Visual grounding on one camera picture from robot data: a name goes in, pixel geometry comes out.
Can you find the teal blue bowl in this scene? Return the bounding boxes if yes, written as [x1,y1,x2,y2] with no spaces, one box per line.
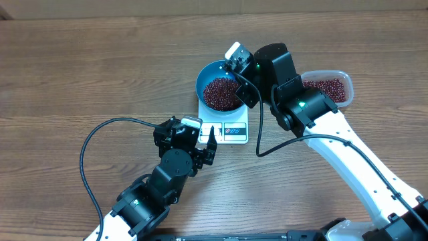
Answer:
[195,60,240,109]

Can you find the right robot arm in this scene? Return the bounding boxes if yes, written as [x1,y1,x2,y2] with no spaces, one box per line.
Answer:
[224,43,427,240]

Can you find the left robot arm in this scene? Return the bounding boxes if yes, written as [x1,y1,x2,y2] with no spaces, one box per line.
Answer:
[87,116,217,240]

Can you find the red adzuki beans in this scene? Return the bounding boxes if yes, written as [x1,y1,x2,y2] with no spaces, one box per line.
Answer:
[303,78,346,103]

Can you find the red beans in bowl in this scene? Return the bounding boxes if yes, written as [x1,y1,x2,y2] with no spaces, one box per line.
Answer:
[203,78,242,112]

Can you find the white digital kitchen scale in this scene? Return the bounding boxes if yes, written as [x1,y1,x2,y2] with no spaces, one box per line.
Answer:
[198,100,249,145]

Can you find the clear plastic food container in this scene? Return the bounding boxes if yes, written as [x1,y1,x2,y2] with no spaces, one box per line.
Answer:
[301,70,354,108]

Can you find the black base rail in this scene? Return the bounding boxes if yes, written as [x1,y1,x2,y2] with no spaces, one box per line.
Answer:
[143,218,345,241]

